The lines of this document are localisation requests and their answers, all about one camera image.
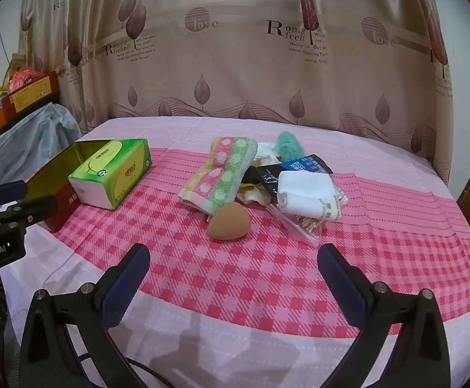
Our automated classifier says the black packet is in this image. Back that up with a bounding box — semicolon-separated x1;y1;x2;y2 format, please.
255;165;284;199

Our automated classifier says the tan sock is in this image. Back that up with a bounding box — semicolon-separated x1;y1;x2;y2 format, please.
206;203;250;242

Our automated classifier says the clear bag of wooden sticks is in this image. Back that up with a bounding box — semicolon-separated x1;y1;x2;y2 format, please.
267;192;349;247

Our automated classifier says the blue packet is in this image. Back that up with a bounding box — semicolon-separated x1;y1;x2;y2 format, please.
279;154;333;175

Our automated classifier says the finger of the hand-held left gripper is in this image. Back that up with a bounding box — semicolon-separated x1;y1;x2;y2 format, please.
0;195;59;233
0;180;28;211

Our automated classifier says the teal fluffy scrunchie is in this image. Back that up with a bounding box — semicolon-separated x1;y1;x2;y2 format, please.
275;130;309;162

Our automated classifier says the beige leaf print curtain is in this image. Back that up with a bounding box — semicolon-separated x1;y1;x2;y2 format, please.
18;0;452;187

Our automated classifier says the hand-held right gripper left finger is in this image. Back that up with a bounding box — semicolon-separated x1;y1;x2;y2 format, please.
18;243;151;388

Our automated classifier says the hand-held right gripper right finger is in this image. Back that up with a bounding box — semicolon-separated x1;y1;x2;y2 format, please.
317;243;452;388

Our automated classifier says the small white cloth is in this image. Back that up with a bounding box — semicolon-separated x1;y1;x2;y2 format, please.
255;142;280;166

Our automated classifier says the red cardboard box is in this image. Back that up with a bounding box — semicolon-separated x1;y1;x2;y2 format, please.
7;70;60;114

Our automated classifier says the green tissue pack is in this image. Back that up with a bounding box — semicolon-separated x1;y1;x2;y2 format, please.
68;138;152;211

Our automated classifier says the black cable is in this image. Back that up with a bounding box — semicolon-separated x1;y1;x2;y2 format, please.
75;353;157;388

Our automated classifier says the pale blue plastic cover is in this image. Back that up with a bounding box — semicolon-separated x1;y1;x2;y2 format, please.
0;103;82;189

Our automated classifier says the yellow sock with black sole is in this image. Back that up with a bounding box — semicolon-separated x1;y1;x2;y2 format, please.
235;166;274;207

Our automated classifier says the red tin box gold inside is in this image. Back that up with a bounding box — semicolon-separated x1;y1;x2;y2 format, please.
24;139;112;233

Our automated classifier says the pink checked bedsheet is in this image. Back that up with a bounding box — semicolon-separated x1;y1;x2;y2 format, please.
0;117;470;388

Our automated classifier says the rolled white printed cloth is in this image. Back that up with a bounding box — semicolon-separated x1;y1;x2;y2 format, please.
276;170;344;222

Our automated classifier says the red plastic bag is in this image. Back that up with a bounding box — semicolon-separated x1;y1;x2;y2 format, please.
8;69;38;92

